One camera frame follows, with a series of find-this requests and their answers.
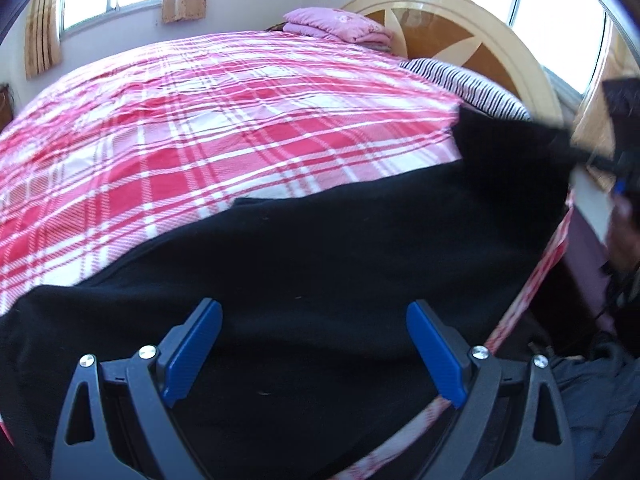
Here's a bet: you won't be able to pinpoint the person's grey jacket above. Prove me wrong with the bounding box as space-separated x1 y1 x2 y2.
547 330 640 480

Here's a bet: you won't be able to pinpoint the striped pillow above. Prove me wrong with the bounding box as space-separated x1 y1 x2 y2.
398 57 532 122

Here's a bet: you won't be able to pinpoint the pink folded blanket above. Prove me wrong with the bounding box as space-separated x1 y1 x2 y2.
283 7 395 51

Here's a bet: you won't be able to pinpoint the black pants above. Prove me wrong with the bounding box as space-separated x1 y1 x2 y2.
0 104 576 480

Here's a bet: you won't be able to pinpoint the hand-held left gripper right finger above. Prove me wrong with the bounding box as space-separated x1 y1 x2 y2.
405 299 577 480

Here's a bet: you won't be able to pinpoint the large bright window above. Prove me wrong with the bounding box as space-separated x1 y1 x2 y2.
507 0 608 96

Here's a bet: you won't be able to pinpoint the cream and brown headboard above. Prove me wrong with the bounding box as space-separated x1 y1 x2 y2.
340 0 566 128

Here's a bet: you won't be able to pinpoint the red plaid bed sheet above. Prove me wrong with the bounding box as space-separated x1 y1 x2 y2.
0 30 576 480

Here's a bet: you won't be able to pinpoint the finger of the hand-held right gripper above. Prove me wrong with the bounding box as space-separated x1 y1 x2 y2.
547 127 623 171

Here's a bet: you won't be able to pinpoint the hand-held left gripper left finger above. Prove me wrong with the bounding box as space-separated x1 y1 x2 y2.
49 297 224 480

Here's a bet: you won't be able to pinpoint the yellow patterned curtain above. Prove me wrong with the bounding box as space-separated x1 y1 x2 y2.
570 22 636 191

